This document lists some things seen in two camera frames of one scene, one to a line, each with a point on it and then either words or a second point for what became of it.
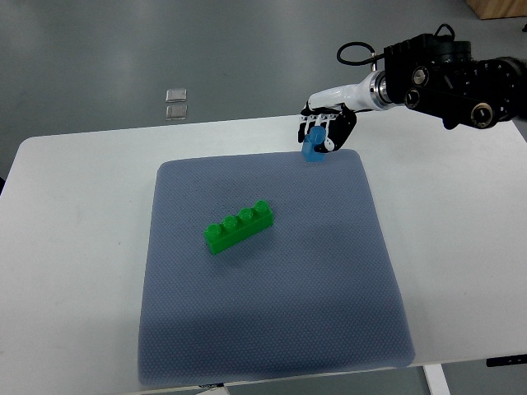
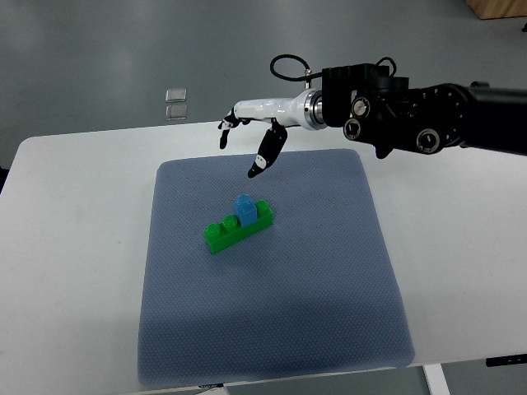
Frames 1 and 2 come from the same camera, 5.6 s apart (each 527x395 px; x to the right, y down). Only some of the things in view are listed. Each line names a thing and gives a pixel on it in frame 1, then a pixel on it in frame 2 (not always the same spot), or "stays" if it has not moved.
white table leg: [436, 380] stays
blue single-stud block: [316, 137] to [244, 210]
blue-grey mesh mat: [267, 265] stays
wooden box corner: [488, 9] stays
